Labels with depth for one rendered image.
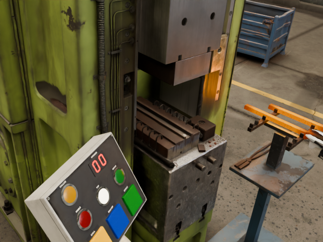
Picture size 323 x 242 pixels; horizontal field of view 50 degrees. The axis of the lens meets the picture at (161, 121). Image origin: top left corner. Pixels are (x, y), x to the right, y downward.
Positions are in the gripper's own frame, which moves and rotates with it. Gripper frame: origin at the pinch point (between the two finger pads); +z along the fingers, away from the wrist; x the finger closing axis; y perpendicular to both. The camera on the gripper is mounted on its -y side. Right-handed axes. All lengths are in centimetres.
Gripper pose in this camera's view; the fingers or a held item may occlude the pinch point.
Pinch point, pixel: (311, 132)
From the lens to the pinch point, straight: 183.4
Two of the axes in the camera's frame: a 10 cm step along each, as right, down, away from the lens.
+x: 7.1, -3.3, 6.2
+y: -1.7, 7.7, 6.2
